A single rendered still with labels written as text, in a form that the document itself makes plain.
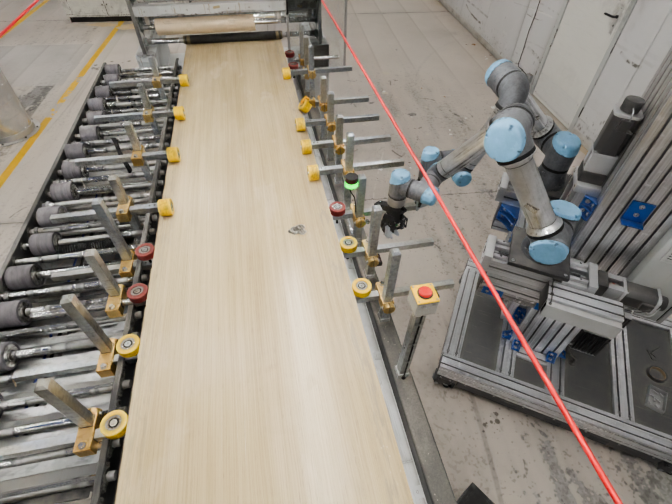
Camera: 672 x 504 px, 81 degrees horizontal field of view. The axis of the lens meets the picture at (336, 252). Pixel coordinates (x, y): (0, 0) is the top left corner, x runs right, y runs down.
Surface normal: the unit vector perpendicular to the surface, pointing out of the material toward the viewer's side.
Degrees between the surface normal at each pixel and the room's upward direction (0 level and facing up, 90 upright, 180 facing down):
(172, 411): 0
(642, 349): 0
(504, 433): 0
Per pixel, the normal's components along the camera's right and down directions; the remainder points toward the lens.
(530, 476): 0.01, -0.68
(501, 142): -0.58, 0.52
